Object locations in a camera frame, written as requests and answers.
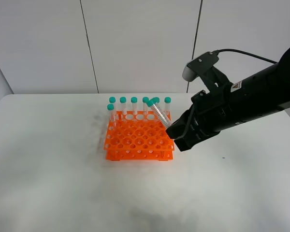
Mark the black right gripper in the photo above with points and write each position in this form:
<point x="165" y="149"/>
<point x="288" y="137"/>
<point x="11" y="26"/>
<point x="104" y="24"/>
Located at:
<point x="196" y="124"/>

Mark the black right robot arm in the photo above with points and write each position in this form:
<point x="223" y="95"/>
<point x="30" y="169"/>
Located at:
<point x="262" y="94"/>

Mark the row tube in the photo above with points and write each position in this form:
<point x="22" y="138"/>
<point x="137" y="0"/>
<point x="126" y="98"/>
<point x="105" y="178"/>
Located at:
<point x="167" y="101"/>
<point x="155" y="100"/>
<point x="123" y="101"/>
<point x="134" y="101"/>
<point x="112" y="100"/>
<point x="145" y="107"/>

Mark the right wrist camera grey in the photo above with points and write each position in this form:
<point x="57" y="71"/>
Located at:
<point x="199" y="66"/>

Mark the orange test tube rack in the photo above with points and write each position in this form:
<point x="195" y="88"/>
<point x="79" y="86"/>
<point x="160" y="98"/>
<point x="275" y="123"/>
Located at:
<point x="137" y="137"/>

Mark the test tube teal cap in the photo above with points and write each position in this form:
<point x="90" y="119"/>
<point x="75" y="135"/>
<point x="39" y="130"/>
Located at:
<point x="112" y="112"/>
<point x="160" y="114"/>

